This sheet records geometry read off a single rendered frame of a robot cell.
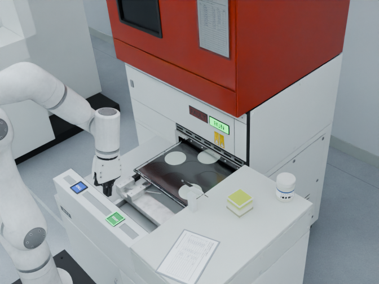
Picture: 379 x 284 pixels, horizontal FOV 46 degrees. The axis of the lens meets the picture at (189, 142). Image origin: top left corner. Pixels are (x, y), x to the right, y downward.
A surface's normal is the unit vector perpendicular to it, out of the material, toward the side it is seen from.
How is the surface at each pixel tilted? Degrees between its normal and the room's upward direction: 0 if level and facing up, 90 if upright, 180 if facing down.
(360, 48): 90
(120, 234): 0
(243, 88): 90
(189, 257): 0
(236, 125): 90
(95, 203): 0
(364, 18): 90
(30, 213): 62
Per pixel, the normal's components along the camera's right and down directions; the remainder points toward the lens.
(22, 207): 0.67, 0.00
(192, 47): -0.72, 0.45
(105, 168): 0.59, 0.42
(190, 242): -0.07, -0.80
